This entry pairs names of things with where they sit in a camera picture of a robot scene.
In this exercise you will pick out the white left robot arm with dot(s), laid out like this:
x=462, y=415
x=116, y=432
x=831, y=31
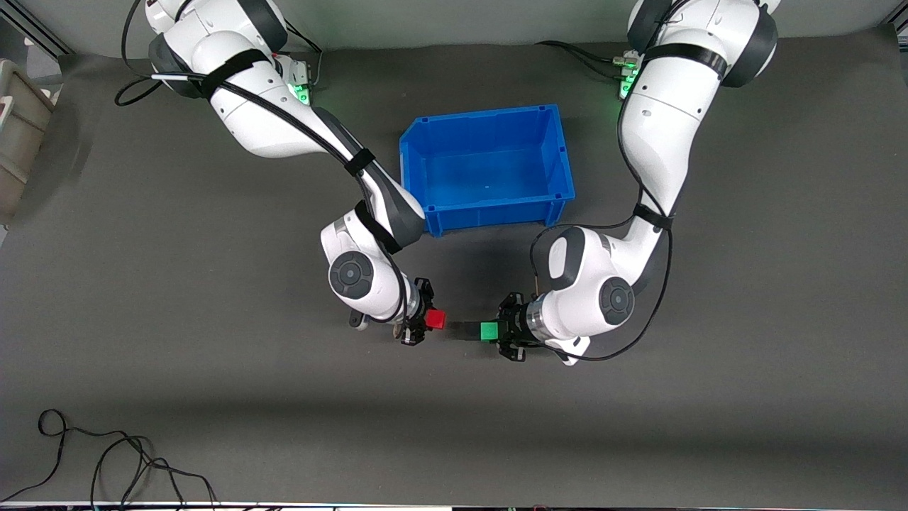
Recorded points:
x=667, y=121

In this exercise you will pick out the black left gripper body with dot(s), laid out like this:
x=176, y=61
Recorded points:
x=511, y=326

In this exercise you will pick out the blue plastic storage bin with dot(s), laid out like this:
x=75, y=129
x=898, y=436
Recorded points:
x=489, y=170

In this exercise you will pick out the small black cube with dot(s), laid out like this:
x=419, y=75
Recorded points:
x=468, y=331

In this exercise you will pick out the dark grey table mat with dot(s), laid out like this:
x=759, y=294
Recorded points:
x=454, y=426

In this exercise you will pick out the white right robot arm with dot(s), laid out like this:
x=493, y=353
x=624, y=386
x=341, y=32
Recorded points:
x=269, y=121

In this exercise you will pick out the small green cube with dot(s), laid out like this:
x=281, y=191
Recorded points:
x=489, y=331

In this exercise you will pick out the beige plastic crate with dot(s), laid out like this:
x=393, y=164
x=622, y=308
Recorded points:
x=21, y=142

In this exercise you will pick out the small red cube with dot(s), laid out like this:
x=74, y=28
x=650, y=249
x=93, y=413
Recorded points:
x=435, y=320

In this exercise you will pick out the aluminium frame rail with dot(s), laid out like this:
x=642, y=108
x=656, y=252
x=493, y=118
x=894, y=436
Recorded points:
x=899, y=27
x=35, y=32

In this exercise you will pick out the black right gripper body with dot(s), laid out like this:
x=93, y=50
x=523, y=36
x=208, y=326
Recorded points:
x=418, y=313

